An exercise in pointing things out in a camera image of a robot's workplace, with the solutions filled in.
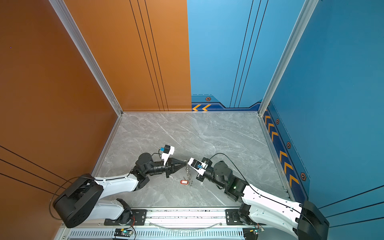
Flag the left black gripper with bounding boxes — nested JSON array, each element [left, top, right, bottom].
[[144, 158, 186, 180]]

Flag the metal keyring with chain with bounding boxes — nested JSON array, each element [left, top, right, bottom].
[[185, 162, 193, 187]]

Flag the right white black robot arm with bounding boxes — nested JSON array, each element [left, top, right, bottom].
[[188, 158, 330, 240]]

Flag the white vented grille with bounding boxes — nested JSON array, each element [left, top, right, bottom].
[[66, 229, 245, 240]]

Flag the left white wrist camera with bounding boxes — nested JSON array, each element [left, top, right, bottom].
[[159, 145, 175, 166]]

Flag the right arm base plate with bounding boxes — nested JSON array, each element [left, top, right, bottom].
[[225, 209, 251, 226]]

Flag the aluminium front rail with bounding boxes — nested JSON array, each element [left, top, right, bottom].
[[62, 202, 243, 228]]

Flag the green circuit board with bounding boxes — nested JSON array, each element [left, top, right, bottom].
[[114, 228, 134, 240]]

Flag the right small circuit board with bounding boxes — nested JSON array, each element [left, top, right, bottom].
[[250, 225, 265, 235]]

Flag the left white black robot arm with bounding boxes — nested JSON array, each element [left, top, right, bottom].
[[53, 153, 187, 228]]

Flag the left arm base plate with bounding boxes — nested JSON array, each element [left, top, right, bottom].
[[104, 209, 147, 227]]

